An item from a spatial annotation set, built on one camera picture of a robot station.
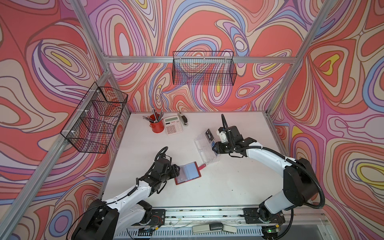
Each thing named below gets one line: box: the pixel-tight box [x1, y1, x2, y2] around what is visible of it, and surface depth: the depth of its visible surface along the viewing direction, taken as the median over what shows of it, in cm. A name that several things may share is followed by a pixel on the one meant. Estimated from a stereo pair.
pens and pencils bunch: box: [142, 107, 165, 123], surface depth 104 cm
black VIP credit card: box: [205, 128, 214, 142], surface depth 97 cm
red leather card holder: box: [174, 161, 207, 186], surface depth 90 cm
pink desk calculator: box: [163, 115, 184, 136], surface depth 111 cm
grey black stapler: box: [177, 112, 189, 127], surface depth 113 cm
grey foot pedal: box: [192, 222, 237, 234], surface depth 69 cm
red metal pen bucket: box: [149, 114, 165, 134], surface depth 109 cm
